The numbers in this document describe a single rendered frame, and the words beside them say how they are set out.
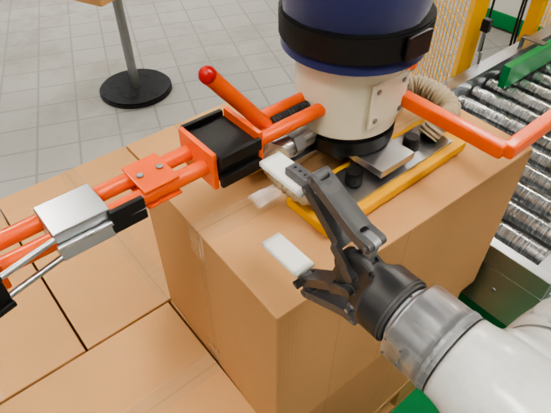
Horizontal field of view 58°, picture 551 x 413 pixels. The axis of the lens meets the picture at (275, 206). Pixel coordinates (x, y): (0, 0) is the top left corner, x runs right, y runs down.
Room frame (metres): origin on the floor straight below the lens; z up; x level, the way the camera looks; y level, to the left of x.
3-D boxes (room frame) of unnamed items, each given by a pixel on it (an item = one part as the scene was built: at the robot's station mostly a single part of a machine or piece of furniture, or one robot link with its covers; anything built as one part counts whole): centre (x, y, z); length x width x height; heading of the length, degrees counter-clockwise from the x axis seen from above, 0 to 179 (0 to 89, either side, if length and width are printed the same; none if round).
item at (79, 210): (0.42, 0.24, 1.07); 0.07 x 0.07 x 0.04; 40
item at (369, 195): (0.65, -0.18, 0.98); 0.34 x 0.10 x 0.05; 130
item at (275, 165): (0.42, -0.02, 1.15); 0.07 x 0.03 x 0.01; 40
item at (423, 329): (0.26, -0.15, 1.08); 0.09 x 0.06 x 0.09; 130
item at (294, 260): (0.42, -0.02, 1.01); 0.07 x 0.03 x 0.01; 40
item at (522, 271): (0.95, -0.40, 0.58); 0.70 x 0.03 x 0.06; 40
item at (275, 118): (0.64, -0.02, 1.08); 0.07 x 0.02 x 0.02; 130
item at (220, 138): (0.56, 0.08, 1.08); 0.10 x 0.08 x 0.06; 40
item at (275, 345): (0.71, -0.12, 0.74); 0.60 x 0.40 x 0.40; 128
